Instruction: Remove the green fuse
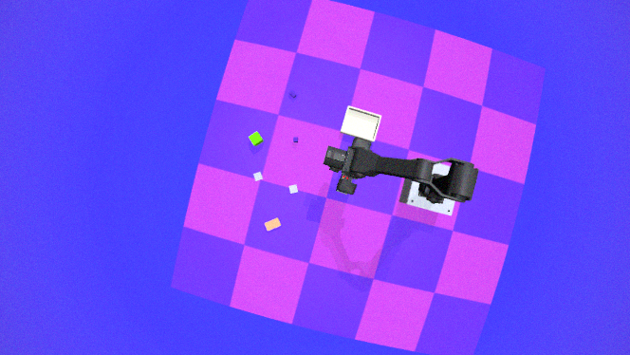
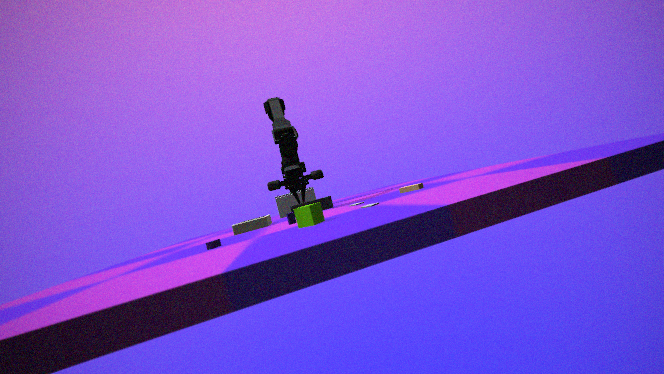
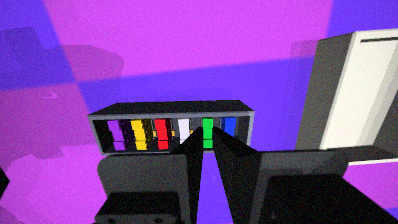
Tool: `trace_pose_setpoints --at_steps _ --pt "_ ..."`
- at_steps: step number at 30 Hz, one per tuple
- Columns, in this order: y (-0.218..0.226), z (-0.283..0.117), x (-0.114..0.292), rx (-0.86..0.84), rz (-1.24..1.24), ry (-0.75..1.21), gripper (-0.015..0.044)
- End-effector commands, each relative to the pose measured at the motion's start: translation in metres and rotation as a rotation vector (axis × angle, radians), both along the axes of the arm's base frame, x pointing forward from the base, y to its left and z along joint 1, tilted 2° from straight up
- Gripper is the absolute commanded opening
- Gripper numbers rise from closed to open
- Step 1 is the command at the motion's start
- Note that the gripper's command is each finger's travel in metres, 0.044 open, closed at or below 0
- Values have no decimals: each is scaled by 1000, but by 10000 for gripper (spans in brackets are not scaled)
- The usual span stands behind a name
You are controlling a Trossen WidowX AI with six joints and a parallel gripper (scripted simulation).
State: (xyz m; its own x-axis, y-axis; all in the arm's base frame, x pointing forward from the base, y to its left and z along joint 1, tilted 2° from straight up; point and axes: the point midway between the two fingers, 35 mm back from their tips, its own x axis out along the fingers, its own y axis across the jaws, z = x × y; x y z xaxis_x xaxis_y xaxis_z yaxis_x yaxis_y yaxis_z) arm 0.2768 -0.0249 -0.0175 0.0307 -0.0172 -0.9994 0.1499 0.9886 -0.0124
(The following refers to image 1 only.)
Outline green cube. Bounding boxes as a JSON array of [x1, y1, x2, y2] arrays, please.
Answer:
[[249, 132, 265, 146]]

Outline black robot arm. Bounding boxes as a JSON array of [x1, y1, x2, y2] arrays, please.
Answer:
[[323, 145, 479, 204]]

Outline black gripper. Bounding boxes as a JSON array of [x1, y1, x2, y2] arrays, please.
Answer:
[[336, 137, 372, 195]]

